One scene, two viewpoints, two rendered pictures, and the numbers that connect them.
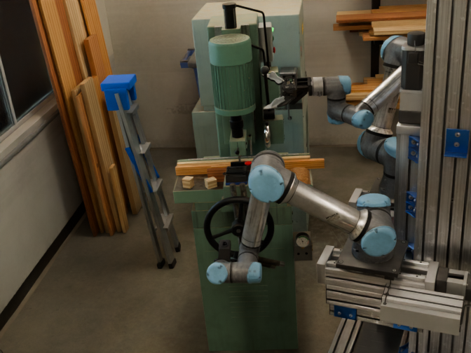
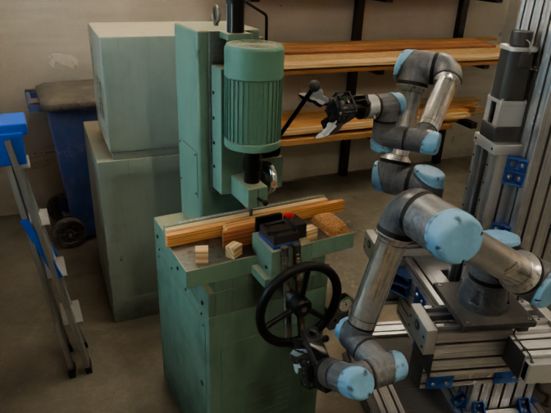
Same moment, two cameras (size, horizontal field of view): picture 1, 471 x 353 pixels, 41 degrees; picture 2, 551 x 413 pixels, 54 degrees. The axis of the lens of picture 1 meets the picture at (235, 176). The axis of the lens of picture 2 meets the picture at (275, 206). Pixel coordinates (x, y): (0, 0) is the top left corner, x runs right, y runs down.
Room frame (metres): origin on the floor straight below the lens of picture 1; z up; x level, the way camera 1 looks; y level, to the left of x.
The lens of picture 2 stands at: (1.16, 0.82, 1.75)
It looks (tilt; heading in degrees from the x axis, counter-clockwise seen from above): 25 degrees down; 326
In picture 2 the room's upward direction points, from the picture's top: 2 degrees clockwise
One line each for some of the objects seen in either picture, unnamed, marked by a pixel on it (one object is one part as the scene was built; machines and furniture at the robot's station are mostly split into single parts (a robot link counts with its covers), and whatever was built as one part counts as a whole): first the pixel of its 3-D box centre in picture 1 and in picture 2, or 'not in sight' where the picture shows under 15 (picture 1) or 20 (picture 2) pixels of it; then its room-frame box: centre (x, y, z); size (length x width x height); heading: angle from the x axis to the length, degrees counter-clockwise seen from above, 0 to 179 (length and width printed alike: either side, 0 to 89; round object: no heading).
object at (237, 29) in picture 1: (230, 23); (234, 26); (2.67, -0.04, 1.54); 0.08 x 0.08 x 0.17; 85
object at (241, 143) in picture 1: (239, 143); (249, 192); (2.55, -0.03, 1.03); 0.14 x 0.07 x 0.09; 175
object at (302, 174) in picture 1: (299, 173); (330, 220); (2.42, -0.28, 0.92); 0.14 x 0.09 x 0.04; 175
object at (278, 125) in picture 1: (274, 129); (267, 170); (2.70, -0.20, 1.02); 0.09 x 0.07 x 0.12; 85
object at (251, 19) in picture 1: (238, 95); (216, 129); (2.82, -0.05, 1.16); 0.22 x 0.22 x 0.72; 85
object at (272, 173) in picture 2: (267, 134); (266, 176); (2.65, -0.16, 1.02); 0.12 x 0.03 x 0.12; 175
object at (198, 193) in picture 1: (242, 188); (268, 250); (2.42, -0.03, 0.87); 0.61 x 0.30 x 0.06; 85
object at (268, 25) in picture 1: (265, 41); not in sight; (2.84, -0.20, 1.40); 0.10 x 0.06 x 0.16; 175
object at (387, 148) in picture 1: (397, 155); (425, 185); (2.38, -0.69, 0.98); 0.13 x 0.12 x 0.14; 29
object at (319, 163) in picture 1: (249, 167); (261, 221); (2.53, -0.07, 0.92); 0.67 x 0.02 x 0.04; 85
